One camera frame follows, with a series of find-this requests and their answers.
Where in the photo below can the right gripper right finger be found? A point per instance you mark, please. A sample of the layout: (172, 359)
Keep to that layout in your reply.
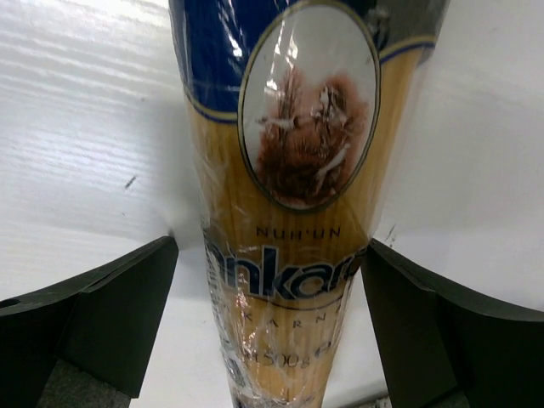
(442, 344)

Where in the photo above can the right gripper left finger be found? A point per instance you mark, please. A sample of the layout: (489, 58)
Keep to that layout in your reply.
(86, 341)

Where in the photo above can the grasped blue yellow spaghetti bag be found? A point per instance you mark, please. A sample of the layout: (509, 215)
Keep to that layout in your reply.
(294, 108)

